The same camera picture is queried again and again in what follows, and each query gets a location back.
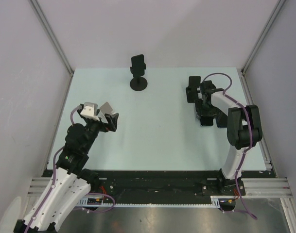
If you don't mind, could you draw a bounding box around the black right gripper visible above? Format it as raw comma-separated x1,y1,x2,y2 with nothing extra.
195,98,220,119

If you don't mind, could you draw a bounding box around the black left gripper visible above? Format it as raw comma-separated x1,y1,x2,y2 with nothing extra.
83,113,119,152

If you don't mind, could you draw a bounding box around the teal-edged smartphone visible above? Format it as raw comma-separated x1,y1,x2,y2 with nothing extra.
200,116,214,126

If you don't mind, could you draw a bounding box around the white phone stand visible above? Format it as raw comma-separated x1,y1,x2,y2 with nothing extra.
100,102,114,115

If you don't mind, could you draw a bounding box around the blue-edged smartphone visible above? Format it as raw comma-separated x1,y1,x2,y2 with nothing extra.
216,112,227,129

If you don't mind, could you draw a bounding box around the black folding phone stand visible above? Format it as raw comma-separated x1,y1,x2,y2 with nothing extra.
186,76,201,103

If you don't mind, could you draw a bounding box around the black pole phone stand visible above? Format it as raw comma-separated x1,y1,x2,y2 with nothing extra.
130,65,148,91

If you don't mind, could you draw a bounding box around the black smartphone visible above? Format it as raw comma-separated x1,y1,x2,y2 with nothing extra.
131,54,146,68

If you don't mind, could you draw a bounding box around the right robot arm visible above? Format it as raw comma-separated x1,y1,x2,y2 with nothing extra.
194,81,262,195

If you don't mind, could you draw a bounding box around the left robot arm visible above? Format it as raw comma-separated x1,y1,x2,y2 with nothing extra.
14,113,119,233

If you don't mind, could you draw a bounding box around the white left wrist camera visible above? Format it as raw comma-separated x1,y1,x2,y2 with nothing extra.
80,102,100,121

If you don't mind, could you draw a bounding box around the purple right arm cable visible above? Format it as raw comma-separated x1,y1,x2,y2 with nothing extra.
202,72,234,93

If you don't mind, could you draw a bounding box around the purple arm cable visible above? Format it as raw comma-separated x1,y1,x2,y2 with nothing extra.
202,72,234,93
70,104,84,126

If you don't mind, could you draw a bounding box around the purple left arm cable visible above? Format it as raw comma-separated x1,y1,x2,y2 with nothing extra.
70,104,84,126

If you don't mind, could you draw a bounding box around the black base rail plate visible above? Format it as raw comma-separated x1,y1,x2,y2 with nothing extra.
42,169,276,203

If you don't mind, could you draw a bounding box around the white slotted cable duct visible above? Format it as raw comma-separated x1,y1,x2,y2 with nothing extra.
74,197,236,213

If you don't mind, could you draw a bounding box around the aluminium frame rail right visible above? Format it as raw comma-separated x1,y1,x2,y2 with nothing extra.
210,178,291,199

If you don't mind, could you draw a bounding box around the aluminium corner post right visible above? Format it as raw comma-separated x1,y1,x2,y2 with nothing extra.
241,0,288,75

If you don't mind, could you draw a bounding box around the aluminium corner post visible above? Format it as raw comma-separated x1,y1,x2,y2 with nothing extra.
28,0,74,77
241,0,288,75

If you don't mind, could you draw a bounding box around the aluminium corner post left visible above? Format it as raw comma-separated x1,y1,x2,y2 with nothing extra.
28,0,74,77

